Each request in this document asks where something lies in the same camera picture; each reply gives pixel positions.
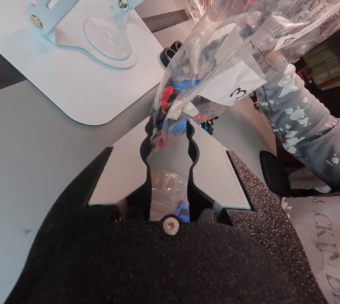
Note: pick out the person's right forearm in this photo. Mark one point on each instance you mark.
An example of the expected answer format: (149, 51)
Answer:
(300, 128)

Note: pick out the black toy tyre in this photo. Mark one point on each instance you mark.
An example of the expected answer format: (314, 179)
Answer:
(166, 55)

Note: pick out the black armrest pad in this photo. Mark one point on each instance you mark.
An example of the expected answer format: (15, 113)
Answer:
(271, 173)

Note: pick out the white metal book stand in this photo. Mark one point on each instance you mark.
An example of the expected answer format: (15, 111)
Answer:
(79, 83)

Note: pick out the pile of mixed coloured bricks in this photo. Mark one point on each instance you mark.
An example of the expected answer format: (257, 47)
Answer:
(209, 126)

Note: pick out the clear plastic bag of bricks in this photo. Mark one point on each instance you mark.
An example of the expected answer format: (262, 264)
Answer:
(212, 30)

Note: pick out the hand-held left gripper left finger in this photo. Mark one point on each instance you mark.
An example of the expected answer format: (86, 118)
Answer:
(122, 173)

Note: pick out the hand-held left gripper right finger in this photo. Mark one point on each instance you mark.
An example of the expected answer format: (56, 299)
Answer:
(215, 173)

